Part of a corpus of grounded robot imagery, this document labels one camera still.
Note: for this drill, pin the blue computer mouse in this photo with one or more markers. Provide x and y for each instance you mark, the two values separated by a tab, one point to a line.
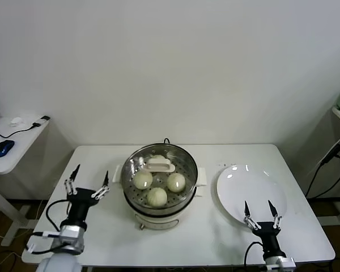
3	148

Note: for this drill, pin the white wrist camera plug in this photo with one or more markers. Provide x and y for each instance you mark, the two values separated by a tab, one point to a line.
49	234

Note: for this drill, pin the stainless steel steamer basket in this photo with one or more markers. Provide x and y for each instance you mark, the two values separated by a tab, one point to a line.
202	177

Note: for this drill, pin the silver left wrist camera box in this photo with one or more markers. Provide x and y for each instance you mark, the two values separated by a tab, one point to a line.
71	238

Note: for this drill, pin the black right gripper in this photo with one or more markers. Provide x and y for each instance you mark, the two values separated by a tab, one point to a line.
269	235

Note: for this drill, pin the white side desk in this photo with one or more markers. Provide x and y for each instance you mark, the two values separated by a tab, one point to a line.
17	141

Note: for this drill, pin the white round plate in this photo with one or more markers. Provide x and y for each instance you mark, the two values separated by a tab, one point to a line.
243	187

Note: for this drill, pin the glass pot lid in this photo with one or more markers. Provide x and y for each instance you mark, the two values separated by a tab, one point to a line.
158	165

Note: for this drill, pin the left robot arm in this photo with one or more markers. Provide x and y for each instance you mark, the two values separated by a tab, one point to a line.
62	262

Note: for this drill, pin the white electric cooker base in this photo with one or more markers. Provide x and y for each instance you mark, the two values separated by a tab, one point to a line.
156	222

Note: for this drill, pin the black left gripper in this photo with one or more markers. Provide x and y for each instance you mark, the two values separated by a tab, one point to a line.
80	204

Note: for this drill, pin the white steamed baozi bun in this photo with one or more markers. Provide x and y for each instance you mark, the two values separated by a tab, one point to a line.
158	156
143	180
156	197
175	182

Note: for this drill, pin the small white crumpled object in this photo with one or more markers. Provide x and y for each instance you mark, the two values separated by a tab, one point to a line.
17	122

